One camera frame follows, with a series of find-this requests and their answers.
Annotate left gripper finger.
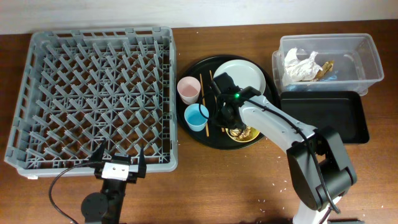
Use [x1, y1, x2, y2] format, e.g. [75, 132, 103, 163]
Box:
[89, 141, 106, 162]
[137, 146, 147, 179]

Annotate food scraps with rice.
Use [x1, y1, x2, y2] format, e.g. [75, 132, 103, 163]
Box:
[228, 127, 251, 139]

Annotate blue plastic cup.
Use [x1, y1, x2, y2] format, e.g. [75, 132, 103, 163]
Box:
[184, 103, 209, 132]

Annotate yellow plastic bowl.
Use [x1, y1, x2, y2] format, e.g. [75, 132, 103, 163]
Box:
[226, 126, 260, 142]

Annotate grey round plate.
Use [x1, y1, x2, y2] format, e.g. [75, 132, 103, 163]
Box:
[213, 59, 266, 94]

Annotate pink plastic cup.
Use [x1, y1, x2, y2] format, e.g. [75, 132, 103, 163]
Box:
[177, 77, 201, 105]

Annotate white paper napkin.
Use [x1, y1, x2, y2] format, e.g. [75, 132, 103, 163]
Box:
[282, 48, 323, 86]

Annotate brown snack wrapper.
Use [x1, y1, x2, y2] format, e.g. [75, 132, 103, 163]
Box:
[312, 60, 335, 82]

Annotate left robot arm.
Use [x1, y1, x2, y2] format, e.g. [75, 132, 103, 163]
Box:
[81, 141, 147, 223]

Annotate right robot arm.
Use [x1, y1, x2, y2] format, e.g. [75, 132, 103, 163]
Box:
[214, 87, 357, 223]

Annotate grey plastic dishwasher rack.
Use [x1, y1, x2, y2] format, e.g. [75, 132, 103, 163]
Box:
[4, 27, 178, 179]

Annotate clear plastic waste bin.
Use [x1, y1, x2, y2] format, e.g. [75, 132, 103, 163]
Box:
[272, 34, 384, 96]

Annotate round black serving tray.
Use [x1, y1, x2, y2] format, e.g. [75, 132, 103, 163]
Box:
[175, 55, 279, 151]

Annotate right wooden chopstick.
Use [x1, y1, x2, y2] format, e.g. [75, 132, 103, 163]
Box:
[209, 70, 225, 133]

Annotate wooden chopstick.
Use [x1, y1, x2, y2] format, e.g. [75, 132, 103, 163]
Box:
[209, 70, 225, 133]
[200, 73, 210, 137]

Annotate left wooden chopstick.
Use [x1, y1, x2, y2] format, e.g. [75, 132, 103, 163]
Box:
[200, 73, 210, 137]

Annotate black rectangular tray bin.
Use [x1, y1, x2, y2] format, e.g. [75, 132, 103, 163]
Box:
[280, 91, 369, 144]

